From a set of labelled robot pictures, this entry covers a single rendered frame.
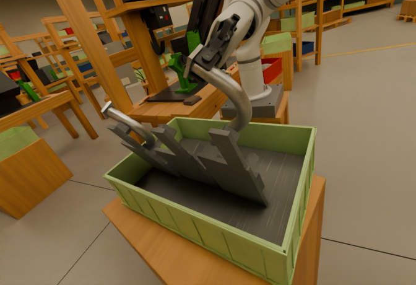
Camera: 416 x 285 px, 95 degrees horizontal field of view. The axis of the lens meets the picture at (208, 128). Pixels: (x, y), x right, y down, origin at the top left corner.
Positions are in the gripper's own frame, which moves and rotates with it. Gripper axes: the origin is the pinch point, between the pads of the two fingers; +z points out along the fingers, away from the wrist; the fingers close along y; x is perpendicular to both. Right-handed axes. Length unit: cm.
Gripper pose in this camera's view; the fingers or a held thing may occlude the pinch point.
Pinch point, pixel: (204, 65)
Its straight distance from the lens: 36.4
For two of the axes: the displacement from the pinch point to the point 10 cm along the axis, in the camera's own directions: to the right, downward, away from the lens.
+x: 8.3, 5.5, 0.2
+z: -4.8, 7.5, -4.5
